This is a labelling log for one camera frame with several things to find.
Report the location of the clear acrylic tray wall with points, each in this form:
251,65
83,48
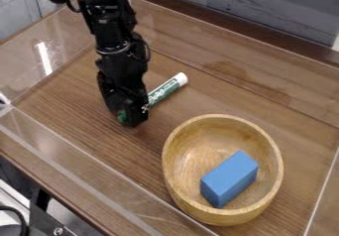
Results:
114,204

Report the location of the blue rectangular block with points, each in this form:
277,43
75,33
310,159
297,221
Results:
229,179

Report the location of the brown wooden bowl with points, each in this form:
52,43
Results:
196,147

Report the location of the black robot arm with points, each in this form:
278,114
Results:
111,21

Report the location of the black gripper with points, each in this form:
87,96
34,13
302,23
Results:
120,83

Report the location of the green dry erase marker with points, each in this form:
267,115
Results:
164,89

